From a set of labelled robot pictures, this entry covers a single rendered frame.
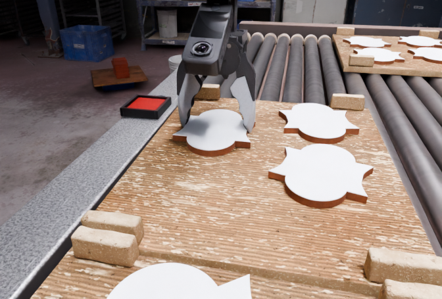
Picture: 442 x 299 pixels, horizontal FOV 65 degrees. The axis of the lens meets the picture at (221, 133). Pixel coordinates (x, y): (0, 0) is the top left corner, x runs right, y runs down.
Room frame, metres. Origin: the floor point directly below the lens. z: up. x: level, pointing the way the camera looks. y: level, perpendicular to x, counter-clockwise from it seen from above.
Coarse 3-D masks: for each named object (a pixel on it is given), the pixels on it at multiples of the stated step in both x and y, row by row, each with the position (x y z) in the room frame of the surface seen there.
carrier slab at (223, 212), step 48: (288, 144) 0.46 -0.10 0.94; (336, 144) 0.46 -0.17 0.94; (384, 144) 0.46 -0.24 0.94; (144, 192) 0.34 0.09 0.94; (192, 192) 0.34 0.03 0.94; (240, 192) 0.34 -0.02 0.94; (384, 192) 0.34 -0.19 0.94; (144, 240) 0.26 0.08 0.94; (192, 240) 0.26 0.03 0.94; (240, 240) 0.26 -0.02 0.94; (288, 240) 0.26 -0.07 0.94; (336, 240) 0.26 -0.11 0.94; (384, 240) 0.26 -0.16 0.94; (336, 288) 0.21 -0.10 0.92
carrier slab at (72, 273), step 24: (72, 264) 0.23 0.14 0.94; (96, 264) 0.23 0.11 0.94; (144, 264) 0.23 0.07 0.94; (192, 264) 0.23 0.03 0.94; (48, 288) 0.20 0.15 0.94; (72, 288) 0.20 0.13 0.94; (96, 288) 0.20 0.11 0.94; (264, 288) 0.20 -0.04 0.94; (288, 288) 0.20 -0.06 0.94; (312, 288) 0.20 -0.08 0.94
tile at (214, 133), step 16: (208, 112) 0.54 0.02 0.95; (224, 112) 0.54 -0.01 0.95; (192, 128) 0.48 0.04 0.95; (208, 128) 0.48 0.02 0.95; (224, 128) 0.48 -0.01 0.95; (240, 128) 0.48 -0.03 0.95; (192, 144) 0.44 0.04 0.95; (208, 144) 0.44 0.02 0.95; (224, 144) 0.44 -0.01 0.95; (240, 144) 0.45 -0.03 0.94
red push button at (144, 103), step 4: (136, 100) 0.65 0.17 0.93; (140, 100) 0.65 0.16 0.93; (144, 100) 0.65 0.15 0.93; (148, 100) 0.65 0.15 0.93; (152, 100) 0.65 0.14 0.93; (156, 100) 0.65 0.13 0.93; (160, 100) 0.65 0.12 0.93; (164, 100) 0.65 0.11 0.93; (132, 104) 0.63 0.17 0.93; (136, 104) 0.63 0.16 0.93; (140, 104) 0.63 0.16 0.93; (144, 104) 0.63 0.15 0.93; (148, 104) 0.63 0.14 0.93; (152, 104) 0.63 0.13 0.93; (156, 104) 0.63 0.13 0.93; (144, 108) 0.61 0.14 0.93; (148, 108) 0.61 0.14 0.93; (152, 108) 0.61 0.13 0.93; (156, 108) 0.61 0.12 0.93
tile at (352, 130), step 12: (300, 108) 0.57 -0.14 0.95; (312, 108) 0.57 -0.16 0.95; (324, 108) 0.57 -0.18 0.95; (288, 120) 0.52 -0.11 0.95; (300, 120) 0.52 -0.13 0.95; (312, 120) 0.52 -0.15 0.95; (324, 120) 0.52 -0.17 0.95; (336, 120) 0.52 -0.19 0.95; (288, 132) 0.49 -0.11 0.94; (300, 132) 0.48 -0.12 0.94; (312, 132) 0.47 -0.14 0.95; (324, 132) 0.47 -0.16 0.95; (336, 132) 0.47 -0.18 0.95; (348, 132) 0.49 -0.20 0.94
